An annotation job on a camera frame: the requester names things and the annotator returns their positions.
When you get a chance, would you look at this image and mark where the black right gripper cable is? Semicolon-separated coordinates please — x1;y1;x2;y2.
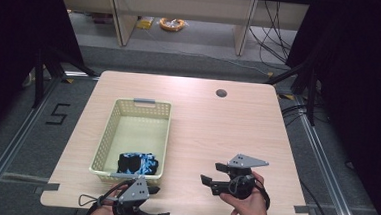
236;176;272;215

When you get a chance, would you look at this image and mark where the yellow packet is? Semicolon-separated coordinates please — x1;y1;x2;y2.
135;15;155;31

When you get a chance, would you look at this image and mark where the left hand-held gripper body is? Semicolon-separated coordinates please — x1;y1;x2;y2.
111;175;162;215

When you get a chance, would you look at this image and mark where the thin white floor cable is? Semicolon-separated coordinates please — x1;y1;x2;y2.
140;28;275;76

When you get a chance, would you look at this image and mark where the black curtain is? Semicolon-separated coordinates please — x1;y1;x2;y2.
275;0;381;215
0;0;89;152

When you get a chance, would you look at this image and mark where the black metal stand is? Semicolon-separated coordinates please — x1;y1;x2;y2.
30;43;100;113
260;57;320;127

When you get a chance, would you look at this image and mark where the aluminium floor rail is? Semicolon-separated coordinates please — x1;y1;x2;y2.
287;93;371;215
0;72;63;213

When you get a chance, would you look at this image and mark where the black floor cables bundle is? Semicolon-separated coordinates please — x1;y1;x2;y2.
246;0;297;66

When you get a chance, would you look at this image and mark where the beige desk with panel legs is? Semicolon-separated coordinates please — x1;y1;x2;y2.
53;0;311;61

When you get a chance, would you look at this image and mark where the black fingerless glove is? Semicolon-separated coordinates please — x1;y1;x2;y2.
116;153;143;176

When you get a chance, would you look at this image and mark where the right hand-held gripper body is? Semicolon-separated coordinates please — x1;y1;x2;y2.
211;151;271;202

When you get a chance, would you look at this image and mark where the black floor cable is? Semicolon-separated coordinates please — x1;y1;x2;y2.
296;178;339;215

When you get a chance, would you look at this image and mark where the grey round table grommet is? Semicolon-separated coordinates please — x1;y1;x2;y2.
214;87;229;99

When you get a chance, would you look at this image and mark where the blue patterned fingerless glove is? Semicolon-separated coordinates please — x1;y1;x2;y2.
117;150;161;178

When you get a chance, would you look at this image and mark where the orange coiled cable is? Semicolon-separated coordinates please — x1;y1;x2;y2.
158;16;187;33

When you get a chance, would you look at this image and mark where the grey tape strip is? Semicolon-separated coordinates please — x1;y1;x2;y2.
34;181;61;197
293;204;313;215

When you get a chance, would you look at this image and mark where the cream plastic perforated basket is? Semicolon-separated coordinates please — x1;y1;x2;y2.
88;95;173;187

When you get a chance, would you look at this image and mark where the person's right hand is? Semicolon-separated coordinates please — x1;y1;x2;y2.
217;168;276;215

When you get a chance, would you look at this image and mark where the person's left hand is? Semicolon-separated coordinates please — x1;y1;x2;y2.
85;184;141;215

